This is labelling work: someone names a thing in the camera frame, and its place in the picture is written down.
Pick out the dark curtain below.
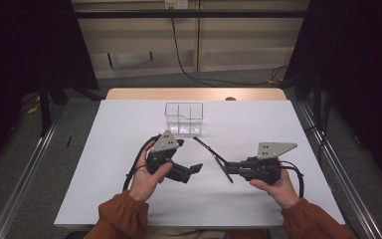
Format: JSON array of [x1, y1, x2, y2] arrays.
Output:
[[0, 0, 99, 173], [283, 0, 382, 180]]

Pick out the person's left hand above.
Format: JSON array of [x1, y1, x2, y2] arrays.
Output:
[[127, 140, 174, 203]]

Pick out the black power cable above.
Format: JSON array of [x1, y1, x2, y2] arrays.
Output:
[[170, 8, 287, 88]]

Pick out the black metal stand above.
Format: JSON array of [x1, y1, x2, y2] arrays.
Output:
[[312, 71, 330, 133], [37, 75, 53, 137]]

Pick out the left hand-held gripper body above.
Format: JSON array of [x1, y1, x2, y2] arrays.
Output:
[[145, 129, 181, 177]]

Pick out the black horizontal bar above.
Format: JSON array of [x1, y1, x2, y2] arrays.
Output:
[[74, 9, 310, 20]]

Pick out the hand-held gripper black cable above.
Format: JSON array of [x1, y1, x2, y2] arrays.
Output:
[[122, 134, 162, 192], [280, 160, 305, 199]]

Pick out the left hand-held gripper black cable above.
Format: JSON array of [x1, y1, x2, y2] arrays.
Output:
[[122, 134, 162, 192]]

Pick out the grey wall panel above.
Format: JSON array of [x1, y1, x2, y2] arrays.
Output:
[[106, 50, 154, 70]]

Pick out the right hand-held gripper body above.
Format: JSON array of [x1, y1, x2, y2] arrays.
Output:
[[240, 141, 298, 186]]

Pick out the clear acrylic pen organizer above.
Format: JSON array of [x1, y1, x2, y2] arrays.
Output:
[[164, 102, 205, 136]]

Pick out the white table mat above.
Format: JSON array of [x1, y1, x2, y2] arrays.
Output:
[[53, 99, 346, 229]]

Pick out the person's right hand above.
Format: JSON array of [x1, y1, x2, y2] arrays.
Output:
[[249, 168, 301, 210]]

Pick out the white wall socket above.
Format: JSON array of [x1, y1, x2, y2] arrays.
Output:
[[164, 0, 190, 10]]

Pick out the black pen with silver band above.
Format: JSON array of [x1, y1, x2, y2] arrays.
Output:
[[214, 155, 235, 184], [192, 135, 229, 164]]

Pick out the right hand-held gripper black cable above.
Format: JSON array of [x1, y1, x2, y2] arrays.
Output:
[[280, 160, 305, 199]]

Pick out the metal floor rail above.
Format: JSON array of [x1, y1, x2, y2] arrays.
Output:
[[297, 102, 382, 239], [0, 109, 65, 239]]

